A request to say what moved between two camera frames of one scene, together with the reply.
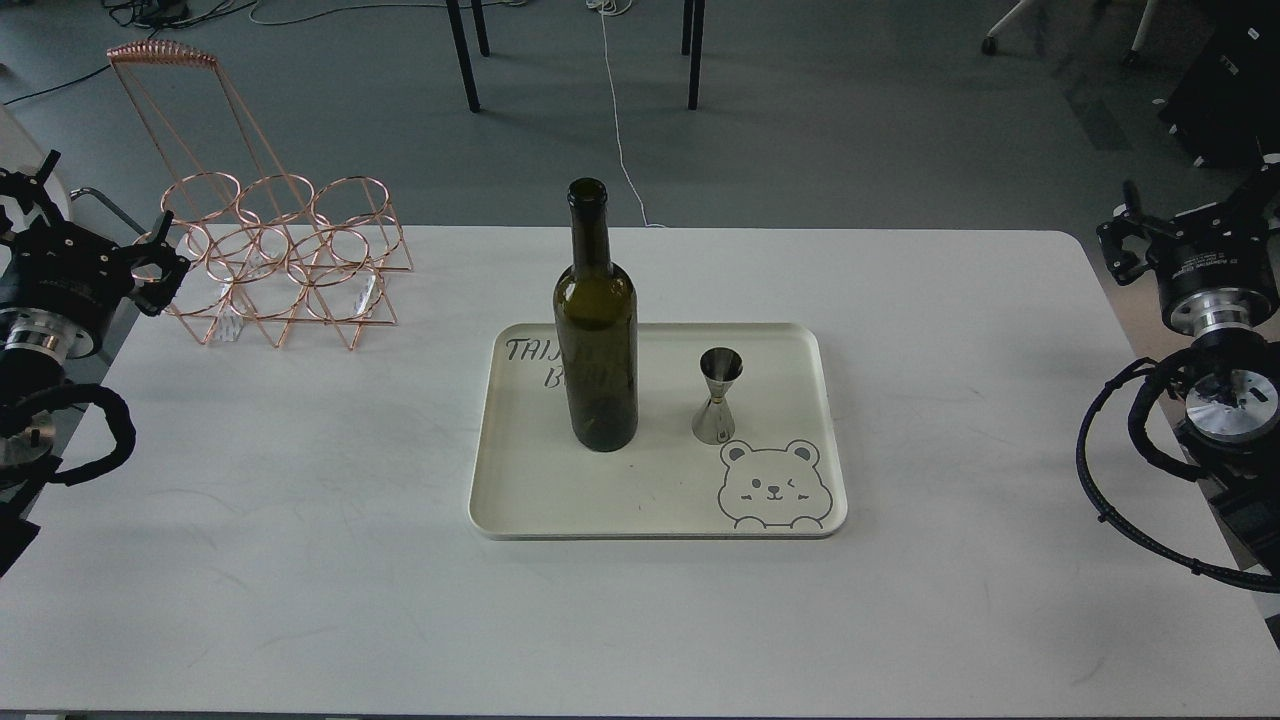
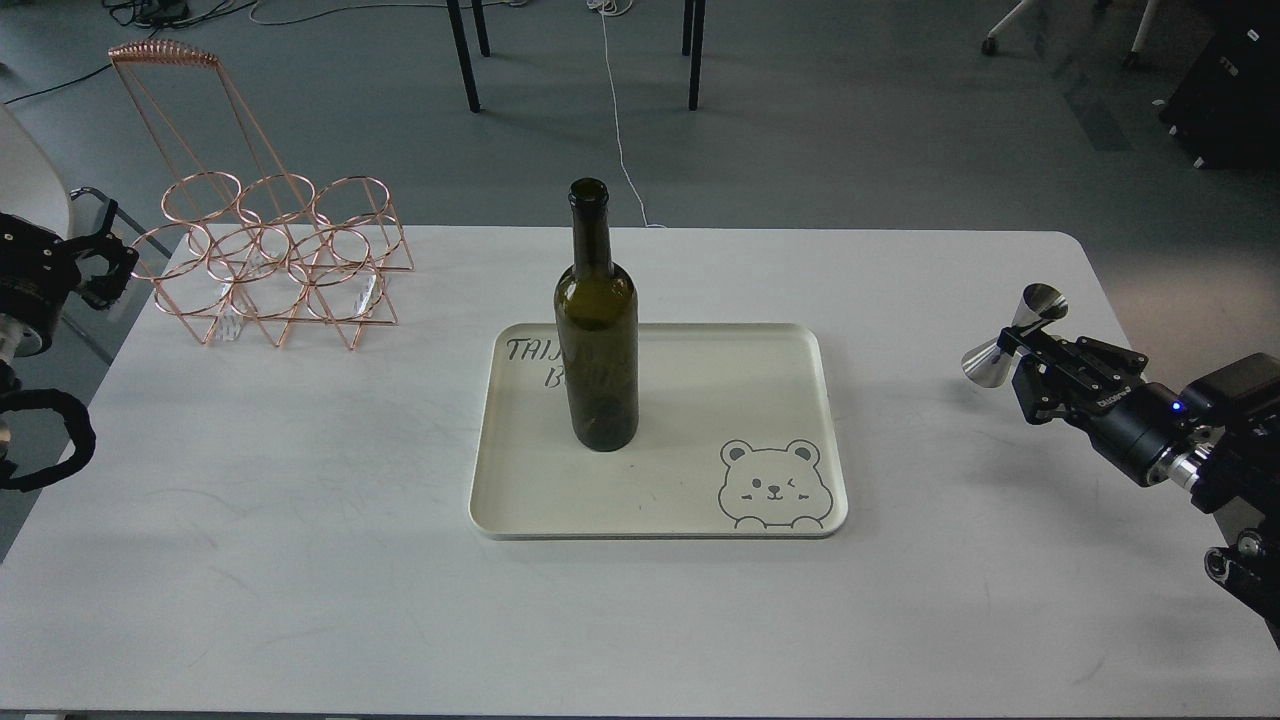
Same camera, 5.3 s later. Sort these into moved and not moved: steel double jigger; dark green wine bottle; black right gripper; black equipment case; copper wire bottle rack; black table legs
Moved: black right gripper; steel double jigger
Not moved: copper wire bottle rack; dark green wine bottle; black table legs; black equipment case
